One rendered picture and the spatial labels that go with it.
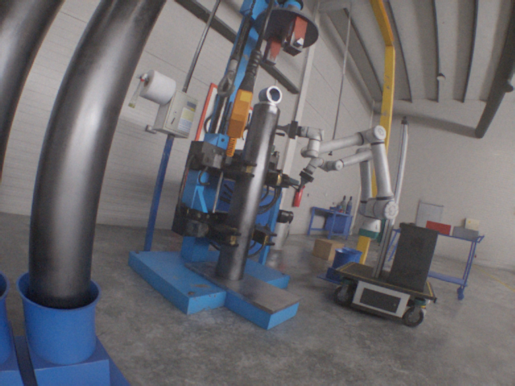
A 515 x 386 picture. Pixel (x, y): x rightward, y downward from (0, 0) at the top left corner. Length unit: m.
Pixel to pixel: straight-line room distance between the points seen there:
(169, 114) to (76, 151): 1.71
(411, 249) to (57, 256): 2.21
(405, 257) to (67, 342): 2.20
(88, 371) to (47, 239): 0.46
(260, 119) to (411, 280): 1.76
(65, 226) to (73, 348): 0.39
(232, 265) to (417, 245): 1.48
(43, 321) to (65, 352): 0.13
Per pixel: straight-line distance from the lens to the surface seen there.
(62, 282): 0.79
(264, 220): 3.56
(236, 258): 1.86
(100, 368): 0.98
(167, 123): 2.34
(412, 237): 2.23
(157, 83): 2.29
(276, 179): 1.93
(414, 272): 2.26
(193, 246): 2.18
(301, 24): 2.19
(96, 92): 0.73
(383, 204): 2.07
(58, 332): 0.85
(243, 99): 0.97
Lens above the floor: 0.79
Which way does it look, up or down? 1 degrees up
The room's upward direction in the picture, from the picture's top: 13 degrees clockwise
